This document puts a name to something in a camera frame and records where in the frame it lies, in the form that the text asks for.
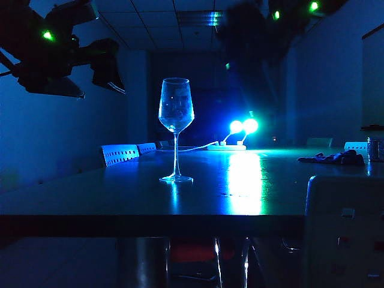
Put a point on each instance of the white power strip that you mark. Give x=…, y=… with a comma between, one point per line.
x=229, y=147

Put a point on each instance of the dark crumpled cloth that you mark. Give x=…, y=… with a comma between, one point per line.
x=333, y=157

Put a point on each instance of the chrome chair leg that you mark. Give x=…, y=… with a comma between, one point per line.
x=218, y=264
x=246, y=264

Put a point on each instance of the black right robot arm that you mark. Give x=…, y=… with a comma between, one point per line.
x=312, y=13

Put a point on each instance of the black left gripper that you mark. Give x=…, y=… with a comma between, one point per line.
x=57, y=60

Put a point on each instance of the large white slotted-back chair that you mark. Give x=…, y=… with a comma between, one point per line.
x=345, y=234

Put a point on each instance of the wall whiteboard with tray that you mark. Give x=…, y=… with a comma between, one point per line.
x=373, y=84

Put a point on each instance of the ceiling grille light fixture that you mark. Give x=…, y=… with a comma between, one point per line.
x=199, y=19

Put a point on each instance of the dark table leg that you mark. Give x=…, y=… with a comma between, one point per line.
x=144, y=264

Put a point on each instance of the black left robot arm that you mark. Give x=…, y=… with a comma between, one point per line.
x=21, y=30

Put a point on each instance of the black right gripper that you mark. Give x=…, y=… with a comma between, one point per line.
x=274, y=42

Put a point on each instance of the red chair seat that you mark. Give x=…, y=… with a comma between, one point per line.
x=198, y=250

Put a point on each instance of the clear stemmed wine glass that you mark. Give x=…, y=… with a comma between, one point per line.
x=176, y=117

